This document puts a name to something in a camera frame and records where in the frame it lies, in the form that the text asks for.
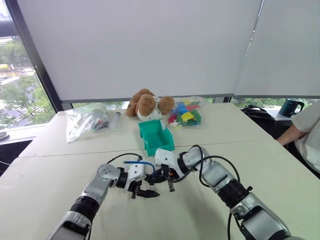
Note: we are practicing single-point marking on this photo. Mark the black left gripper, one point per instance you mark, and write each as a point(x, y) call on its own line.
point(140, 185)

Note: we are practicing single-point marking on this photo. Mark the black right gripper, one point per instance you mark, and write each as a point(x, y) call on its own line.
point(167, 172)

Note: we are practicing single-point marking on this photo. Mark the person's bare forearm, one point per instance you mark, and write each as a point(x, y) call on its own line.
point(291, 135)

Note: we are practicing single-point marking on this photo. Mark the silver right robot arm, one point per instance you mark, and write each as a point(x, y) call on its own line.
point(220, 175)

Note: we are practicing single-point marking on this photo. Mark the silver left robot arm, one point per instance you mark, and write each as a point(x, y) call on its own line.
point(97, 186)

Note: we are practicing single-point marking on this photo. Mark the green plastic bin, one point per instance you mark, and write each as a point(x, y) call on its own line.
point(156, 137)

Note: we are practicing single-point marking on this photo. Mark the bag of colourful pieces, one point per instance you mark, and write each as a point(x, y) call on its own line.
point(186, 113)

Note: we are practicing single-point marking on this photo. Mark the clear plastic syringe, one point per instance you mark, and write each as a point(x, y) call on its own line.
point(115, 121)

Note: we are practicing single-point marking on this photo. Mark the brown white plush dog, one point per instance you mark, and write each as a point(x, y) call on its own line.
point(146, 103)

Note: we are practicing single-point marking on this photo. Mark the clear bag of small parts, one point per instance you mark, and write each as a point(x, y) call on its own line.
point(85, 121)

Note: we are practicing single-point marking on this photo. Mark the black bag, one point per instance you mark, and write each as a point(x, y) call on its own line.
point(262, 117)

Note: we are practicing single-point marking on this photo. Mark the wide white roller blind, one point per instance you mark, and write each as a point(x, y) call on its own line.
point(137, 47)

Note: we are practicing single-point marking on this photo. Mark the dark green mug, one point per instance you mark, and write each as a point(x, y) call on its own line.
point(288, 107)

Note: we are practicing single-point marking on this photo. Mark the person in white shirt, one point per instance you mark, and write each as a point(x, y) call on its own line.
point(310, 130)

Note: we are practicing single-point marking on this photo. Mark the small grey dish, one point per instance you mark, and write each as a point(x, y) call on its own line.
point(3, 135)

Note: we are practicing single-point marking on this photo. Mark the narrow white roller blind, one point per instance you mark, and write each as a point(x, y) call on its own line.
point(282, 50)

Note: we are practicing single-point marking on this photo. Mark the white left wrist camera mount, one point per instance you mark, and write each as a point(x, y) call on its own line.
point(136, 172)

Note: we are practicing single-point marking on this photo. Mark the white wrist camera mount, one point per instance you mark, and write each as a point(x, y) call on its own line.
point(166, 157)
point(136, 172)

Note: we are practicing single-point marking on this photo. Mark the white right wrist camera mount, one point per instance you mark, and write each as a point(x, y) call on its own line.
point(166, 157)

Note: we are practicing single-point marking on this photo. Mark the black window frame post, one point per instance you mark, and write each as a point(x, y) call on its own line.
point(35, 57)

